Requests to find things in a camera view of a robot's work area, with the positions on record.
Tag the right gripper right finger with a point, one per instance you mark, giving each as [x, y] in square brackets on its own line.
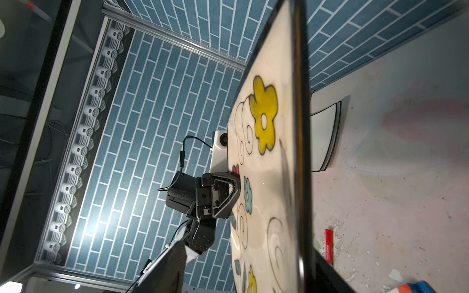
[327, 278]

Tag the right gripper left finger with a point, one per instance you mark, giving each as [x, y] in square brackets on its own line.
[166, 274]

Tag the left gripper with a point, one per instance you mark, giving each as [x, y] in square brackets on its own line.
[211, 196]

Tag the black square plate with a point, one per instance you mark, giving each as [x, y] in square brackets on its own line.
[269, 149]

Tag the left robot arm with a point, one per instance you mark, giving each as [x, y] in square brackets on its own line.
[198, 236]

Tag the red marker pen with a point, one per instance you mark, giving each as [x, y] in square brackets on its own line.
[329, 246]

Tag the pen package red blue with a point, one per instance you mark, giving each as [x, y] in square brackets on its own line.
[420, 287]

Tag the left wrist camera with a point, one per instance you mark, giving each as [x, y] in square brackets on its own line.
[219, 158]

